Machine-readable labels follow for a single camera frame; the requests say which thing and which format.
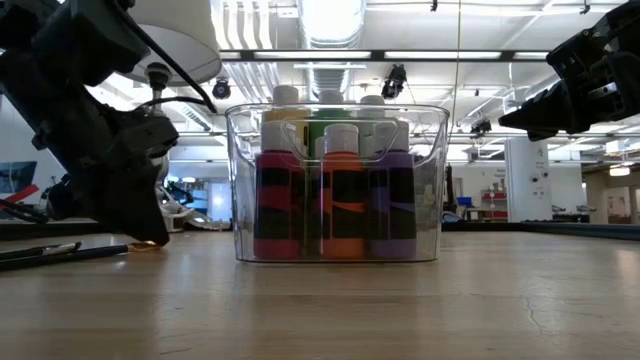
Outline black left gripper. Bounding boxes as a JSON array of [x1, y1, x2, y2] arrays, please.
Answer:
[[0, 29, 181, 247]]

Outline black camera cable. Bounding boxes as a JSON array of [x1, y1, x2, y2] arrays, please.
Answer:
[[117, 0, 219, 115]]

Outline red background bar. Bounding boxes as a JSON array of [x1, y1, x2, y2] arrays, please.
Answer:
[[0, 183, 40, 207]]

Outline red background shelf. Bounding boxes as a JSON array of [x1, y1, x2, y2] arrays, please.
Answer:
[[480, 188, 507, 221]]

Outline large white paint bottle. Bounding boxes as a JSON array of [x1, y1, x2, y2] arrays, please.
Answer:
[[355, 94, 404, 151]]

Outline small magenta paint bottle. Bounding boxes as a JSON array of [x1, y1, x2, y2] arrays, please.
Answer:
[[253, 122, 307, 261]]

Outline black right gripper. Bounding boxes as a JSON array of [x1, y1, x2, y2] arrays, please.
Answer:
[[498, 0, 640, 143]]

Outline large yellow paint bottle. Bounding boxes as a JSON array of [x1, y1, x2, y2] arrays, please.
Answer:
[[262, 84, 311, 156]]

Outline small bright orange paint bottle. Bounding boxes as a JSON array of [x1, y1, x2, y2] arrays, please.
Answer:
[[318, 123, 369, 260]]

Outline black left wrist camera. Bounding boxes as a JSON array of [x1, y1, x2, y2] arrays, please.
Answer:
[[32, 0, 151, 87]]

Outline dark background monitor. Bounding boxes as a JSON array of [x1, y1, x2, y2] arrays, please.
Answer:
[[0, 160, 39, 195]]

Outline white cylindrical column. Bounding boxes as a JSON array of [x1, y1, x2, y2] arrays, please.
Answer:
[[503, 137, 554, 224]]

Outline paintbrush orange bristles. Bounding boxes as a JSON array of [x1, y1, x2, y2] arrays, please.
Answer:
[[0, 241, 162, 274]]

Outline small purple paint bottle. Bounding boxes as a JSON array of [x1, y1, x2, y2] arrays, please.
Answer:
[[368, 119, 418, 260]]

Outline clear plastic bin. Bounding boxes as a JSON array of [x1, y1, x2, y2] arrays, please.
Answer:
[[224, 102, 450, 264]]

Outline large green paint bottle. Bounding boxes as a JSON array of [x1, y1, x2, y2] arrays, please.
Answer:
[[307, 89, 359, 151]]

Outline table lamp white shade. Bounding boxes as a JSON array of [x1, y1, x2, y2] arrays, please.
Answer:
[[127, 0, 223, 234]]

